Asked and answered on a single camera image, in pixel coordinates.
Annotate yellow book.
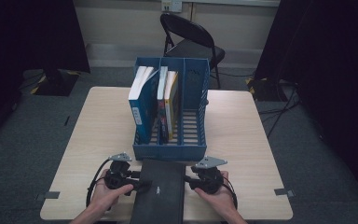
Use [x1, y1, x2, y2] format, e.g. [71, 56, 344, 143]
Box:
[164, 70, 180, 141]

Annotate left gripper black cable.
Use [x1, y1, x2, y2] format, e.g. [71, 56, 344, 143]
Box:
[86, 158, 111, 208]

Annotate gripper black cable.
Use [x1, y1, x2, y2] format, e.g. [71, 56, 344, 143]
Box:
[222, 175, 239, 209]
[86, 158, 111, 208]

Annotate black folding chair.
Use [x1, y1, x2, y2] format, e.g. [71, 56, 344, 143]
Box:
[159, 12, 227, 90]

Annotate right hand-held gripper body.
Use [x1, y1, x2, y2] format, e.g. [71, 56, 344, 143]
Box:
[189, 156, 228, 195]

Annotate person's left hand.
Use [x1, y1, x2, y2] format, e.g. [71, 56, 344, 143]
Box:
[89, 169, 134, 213]

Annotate black curtain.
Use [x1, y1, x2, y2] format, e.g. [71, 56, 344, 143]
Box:
[255, 0, 358, 209]
[0, 0, 91, 144]

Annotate person's right hand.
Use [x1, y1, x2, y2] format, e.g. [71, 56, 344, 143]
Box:
[194, 171, 237, 216]

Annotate blue book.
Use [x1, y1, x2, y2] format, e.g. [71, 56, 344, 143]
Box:
[128, 65, 160, 145]

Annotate grey tape piece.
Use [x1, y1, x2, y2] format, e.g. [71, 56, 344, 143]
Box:
[273, 188, 296, 199]
[35, 190, 61, 202]

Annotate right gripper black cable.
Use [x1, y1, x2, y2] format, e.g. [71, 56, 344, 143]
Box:
[222, 175, 239, 209]

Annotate black floor cables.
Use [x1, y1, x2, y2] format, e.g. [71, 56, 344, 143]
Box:
[257, 80, 302, 139]

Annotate blue plastic file rack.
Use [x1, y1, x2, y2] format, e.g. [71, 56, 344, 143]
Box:
[132, 56, 212, 162]

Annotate red book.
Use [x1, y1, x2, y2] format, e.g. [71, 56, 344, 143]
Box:
[157, 65, 171, 144]

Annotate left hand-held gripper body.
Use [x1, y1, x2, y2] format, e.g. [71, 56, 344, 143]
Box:
[104, 152, 134, 195]

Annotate white wall socket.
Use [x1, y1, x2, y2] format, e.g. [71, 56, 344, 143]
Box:
[161, 0, 184, 13]

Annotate black stand base yellow tape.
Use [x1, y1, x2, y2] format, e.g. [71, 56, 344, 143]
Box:
[245, 77, 293, 102]
[29, 68, 82, 97]

